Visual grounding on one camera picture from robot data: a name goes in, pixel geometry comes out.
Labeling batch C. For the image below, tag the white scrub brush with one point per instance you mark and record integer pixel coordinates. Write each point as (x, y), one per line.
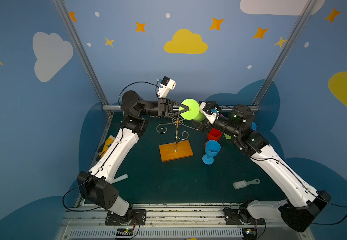
(244, 184)

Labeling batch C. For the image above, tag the gold wire wine glass rack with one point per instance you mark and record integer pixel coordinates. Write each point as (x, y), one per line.
(176, 122)

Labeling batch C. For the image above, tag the light blue plastic scoop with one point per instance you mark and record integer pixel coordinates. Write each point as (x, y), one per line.
(120, 178)

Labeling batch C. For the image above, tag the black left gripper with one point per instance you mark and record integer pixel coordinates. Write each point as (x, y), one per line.
(163, 108)

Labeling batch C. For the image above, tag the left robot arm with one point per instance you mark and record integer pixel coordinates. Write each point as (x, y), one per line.
(96, 185)

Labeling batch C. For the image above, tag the right aluminium frame post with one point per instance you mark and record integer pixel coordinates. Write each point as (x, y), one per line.
(285, 50)

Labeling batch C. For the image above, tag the front aluminium rail bed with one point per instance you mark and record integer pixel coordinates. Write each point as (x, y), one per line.
(213, 221)

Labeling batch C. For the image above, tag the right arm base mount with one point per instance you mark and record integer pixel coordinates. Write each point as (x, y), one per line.
(252, 210)

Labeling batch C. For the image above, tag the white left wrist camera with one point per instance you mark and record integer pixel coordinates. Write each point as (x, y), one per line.
(164, 86)

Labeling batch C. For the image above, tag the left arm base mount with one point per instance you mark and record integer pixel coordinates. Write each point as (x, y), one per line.
(132, 217)

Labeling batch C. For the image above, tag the left aluminium frame post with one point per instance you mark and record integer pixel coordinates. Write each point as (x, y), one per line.
(69, 25)

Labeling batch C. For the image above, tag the wooden rack base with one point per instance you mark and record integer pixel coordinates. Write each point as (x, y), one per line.
(168, 154)

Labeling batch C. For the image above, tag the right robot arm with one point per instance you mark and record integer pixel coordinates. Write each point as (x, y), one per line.
(303, 202)

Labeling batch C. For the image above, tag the green wine glass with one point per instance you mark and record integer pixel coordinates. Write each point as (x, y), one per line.
(228, 137)
(193, 112)

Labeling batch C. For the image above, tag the aluminium frame post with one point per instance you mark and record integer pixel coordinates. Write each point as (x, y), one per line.
(69, 25)
(285, 50)

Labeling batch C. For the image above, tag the red wine glass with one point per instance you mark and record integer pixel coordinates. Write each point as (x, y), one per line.
(214, 135)

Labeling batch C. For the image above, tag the horizontal aluminium back rail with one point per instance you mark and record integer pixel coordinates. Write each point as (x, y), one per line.
(117, 108)

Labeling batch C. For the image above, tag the blue wine glass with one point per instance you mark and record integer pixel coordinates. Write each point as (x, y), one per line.
(212, 148)
(254, 126)

